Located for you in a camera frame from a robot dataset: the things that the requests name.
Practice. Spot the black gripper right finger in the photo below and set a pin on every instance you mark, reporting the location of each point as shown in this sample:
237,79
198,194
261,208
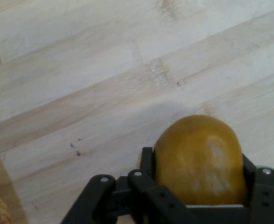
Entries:
267,196

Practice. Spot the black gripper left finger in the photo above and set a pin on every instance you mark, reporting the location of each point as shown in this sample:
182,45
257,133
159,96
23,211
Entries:
137,196

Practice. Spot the yellow-brown potato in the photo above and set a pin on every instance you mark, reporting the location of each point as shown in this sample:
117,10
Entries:
202,161

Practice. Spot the bamboo cutting board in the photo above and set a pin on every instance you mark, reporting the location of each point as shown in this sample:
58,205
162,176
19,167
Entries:
104,81

